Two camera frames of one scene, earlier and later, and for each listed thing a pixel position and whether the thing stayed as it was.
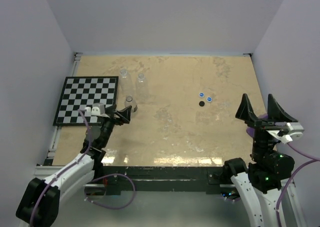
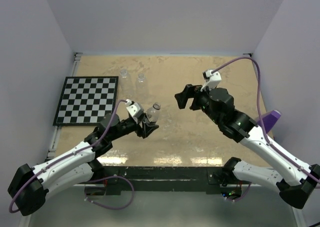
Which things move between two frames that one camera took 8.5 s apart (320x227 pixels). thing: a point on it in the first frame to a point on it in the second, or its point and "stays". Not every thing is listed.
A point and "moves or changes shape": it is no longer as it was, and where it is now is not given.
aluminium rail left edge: (57, 129) stays
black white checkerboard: (81, 92) stays
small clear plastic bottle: (129, 102) moves or changes shape
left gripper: (124, 115) to (146, 130)
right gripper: (275, 112) to (182, 98)
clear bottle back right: (142, 89) stays
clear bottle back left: (126, 83) stays
